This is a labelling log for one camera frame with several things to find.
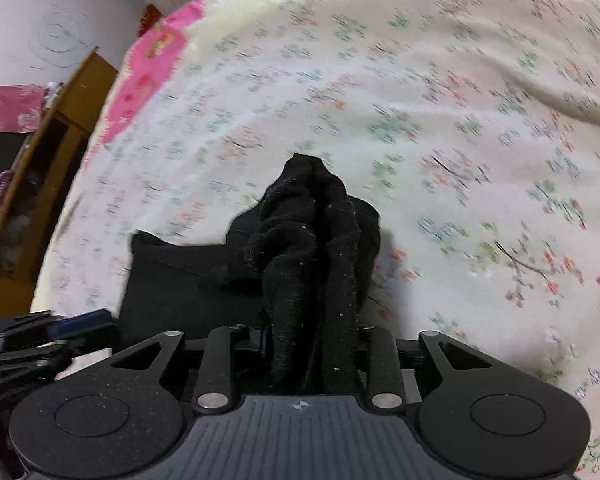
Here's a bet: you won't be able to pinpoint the black pants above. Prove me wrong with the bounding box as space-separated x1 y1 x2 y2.
119 154 380 394

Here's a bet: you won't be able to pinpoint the brown wooden desk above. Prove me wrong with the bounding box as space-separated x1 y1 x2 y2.
0 50 118 318

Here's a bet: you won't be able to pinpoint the pink floral cloth on desk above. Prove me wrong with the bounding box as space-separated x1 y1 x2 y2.
0 84 46 134

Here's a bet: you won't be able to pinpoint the pink yellow cartoon quilt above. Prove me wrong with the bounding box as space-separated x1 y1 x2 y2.
29 0 600 311

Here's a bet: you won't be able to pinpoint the floral white bed sheet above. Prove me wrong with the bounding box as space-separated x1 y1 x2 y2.
44 0 600 476

